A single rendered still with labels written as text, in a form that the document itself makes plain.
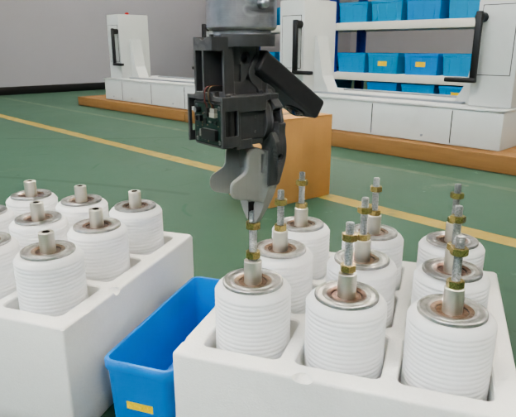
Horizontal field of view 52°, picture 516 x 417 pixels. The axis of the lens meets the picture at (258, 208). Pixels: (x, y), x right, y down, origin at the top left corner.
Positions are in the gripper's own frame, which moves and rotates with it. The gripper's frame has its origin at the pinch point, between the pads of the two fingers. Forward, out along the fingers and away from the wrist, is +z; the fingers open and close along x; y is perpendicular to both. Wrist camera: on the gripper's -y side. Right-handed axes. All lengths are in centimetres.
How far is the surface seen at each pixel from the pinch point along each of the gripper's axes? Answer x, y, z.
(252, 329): 3.6, 3.6, 13.6
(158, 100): -344, -159, 23
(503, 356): 22.4, -19.7, 16.7
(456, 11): -265, -437, -49
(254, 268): 0.9, 1.3, 7.2
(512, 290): -4, -76, 35
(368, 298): 12.1, -6.8, 9.2
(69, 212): -46.0, 8.7, 10.3
